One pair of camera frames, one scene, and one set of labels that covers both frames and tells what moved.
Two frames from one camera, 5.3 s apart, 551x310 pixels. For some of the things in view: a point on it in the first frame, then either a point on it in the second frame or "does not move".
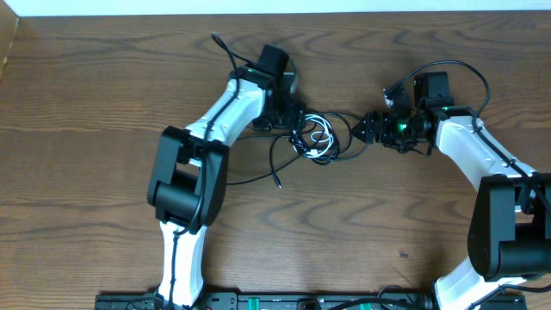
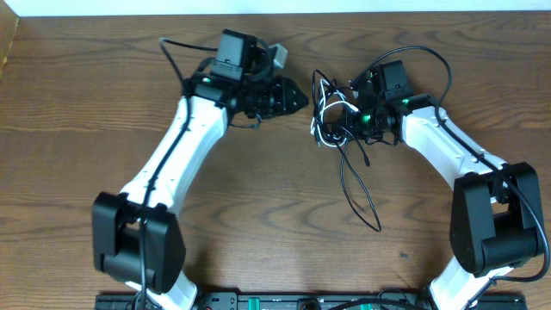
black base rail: [301, 301] does not move
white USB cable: [312, 153] -> [328, 97]
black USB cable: [307, 120] -> [332, 108]
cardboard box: [9, 23] does not move
